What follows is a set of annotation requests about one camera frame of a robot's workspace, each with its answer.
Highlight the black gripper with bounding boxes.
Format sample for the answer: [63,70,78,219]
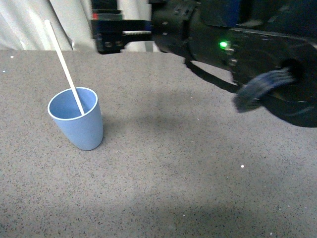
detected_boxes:
[91,0,198,55]

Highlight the white chopstick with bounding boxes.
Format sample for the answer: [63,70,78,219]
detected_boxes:
[44,19,85,115]

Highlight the blue plastic cup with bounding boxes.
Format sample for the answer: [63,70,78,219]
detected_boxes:
[48,87,104,151]

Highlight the grey curtain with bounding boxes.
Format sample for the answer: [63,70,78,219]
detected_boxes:
[0,0,97,51]

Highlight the blue cable bundle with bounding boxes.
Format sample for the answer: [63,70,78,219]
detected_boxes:
[233,68,297,114]

